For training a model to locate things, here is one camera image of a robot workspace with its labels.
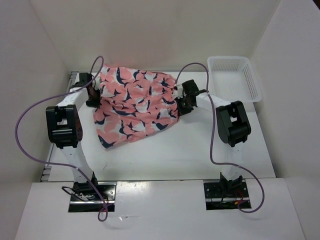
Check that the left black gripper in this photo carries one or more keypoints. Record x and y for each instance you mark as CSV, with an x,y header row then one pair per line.
x,y
96,103

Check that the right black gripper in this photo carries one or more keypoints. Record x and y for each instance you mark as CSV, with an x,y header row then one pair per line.
x,y
182,111

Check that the pink shark print shorts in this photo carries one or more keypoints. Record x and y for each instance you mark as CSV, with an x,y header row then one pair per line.
x,y
134,104

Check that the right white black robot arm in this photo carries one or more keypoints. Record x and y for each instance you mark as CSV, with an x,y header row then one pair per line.
x,y
230,121

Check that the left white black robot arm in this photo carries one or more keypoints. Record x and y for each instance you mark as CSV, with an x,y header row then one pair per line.
x,y
65,131

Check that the white plastic mesh basket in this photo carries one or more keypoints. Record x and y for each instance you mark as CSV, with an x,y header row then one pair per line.
x,y
233,78

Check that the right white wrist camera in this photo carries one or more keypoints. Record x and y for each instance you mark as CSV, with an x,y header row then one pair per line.
x,y
178,92

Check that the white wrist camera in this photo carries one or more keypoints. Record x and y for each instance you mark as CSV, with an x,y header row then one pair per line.
x,y
96,84
178,92

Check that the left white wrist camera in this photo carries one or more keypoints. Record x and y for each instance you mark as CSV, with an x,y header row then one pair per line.
x,y
96,84

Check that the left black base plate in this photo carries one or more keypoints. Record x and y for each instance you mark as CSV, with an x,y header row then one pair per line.
x,y
100,197

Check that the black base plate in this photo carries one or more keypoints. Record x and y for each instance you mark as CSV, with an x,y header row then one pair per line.
x,y
100,197
216,199

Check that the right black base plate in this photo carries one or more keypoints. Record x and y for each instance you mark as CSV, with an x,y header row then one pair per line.
x,y
216,199

